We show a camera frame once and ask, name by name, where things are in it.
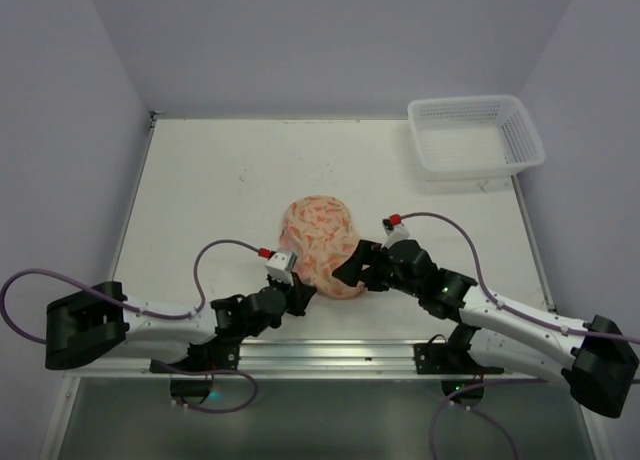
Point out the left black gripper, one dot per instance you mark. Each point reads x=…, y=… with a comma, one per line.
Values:
x=303, y=293

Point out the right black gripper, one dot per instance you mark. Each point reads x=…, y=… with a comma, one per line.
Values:
x=373, y=263

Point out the floral mesh laundry bag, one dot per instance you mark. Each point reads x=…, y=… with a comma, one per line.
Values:
x=320, y=231

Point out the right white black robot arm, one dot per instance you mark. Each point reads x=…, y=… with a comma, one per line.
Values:
x=590, y=359

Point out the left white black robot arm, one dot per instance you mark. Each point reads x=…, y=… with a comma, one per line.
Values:
x=81, y=328

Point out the white plastic basket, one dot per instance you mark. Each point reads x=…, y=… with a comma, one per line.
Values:
x=473, y=137

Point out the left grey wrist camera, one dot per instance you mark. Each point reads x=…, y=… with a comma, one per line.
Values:
x=280, y=266

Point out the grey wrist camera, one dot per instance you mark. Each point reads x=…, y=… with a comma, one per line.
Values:
x=395, y=230
x=280, y=266

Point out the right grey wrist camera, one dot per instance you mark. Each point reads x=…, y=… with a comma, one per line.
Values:
x=395, y=230

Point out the aluminium mounting rail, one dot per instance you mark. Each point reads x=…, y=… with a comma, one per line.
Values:
x=280, y=359

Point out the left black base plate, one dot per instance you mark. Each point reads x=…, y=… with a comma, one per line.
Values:
x=201, y=359

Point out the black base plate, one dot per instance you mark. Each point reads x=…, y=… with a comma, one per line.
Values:
x=201, y=359
x=450, y=357

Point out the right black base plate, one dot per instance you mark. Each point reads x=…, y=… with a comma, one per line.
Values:
x=450, y=357

